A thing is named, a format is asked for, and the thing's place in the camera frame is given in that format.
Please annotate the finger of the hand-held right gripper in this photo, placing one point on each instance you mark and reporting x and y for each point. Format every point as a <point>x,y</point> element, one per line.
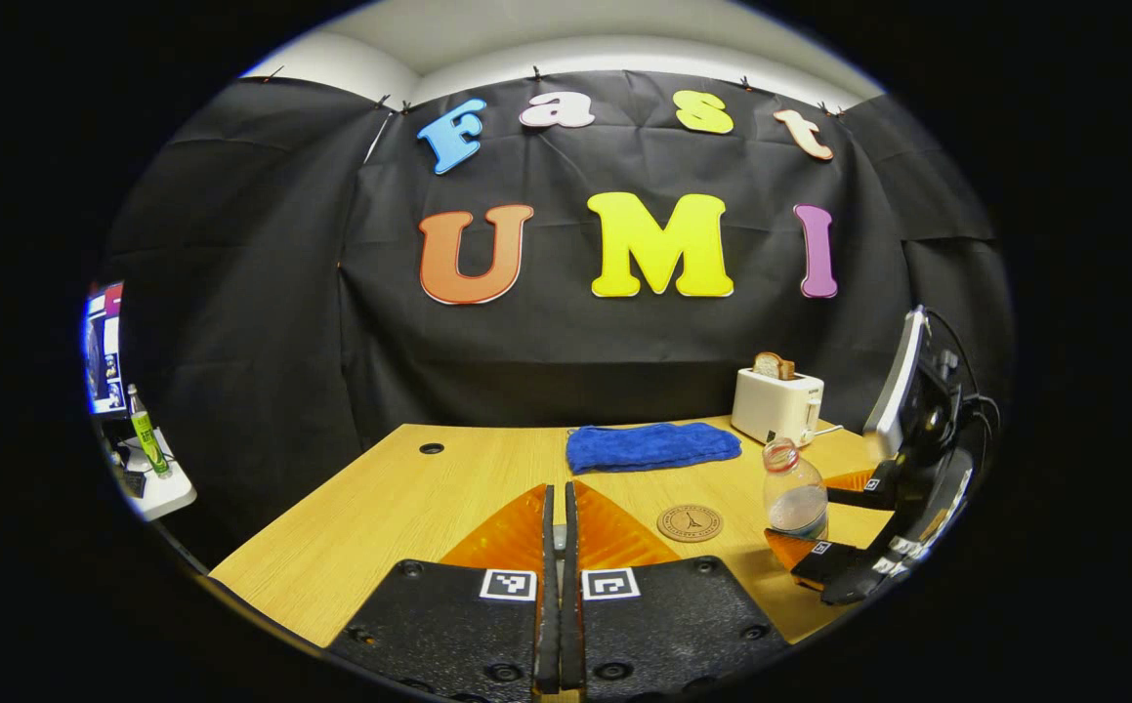
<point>839,571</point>
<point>878,493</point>

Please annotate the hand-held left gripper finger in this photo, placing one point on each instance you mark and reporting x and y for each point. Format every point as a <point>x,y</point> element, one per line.
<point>548,605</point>
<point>571,605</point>

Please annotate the clear plastic water bottle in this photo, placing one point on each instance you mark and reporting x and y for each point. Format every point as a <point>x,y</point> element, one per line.
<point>796,498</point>

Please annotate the round brown coaster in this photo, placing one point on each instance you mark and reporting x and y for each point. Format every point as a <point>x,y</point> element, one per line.
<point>690,523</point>

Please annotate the green bottle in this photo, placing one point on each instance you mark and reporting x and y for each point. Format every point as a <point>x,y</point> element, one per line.
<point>147,434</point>

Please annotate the white toaster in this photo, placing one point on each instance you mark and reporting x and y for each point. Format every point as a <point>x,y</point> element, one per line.
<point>775,405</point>

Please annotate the toast slice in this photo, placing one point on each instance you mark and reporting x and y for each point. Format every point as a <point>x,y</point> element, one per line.
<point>774,366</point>

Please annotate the blue towel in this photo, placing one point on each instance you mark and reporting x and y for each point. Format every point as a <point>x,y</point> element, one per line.
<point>653,447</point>

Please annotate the white side table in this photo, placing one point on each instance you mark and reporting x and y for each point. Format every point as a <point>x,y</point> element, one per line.
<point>165,493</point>

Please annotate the computer monitor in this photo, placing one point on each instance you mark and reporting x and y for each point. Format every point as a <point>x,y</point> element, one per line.
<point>104,347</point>

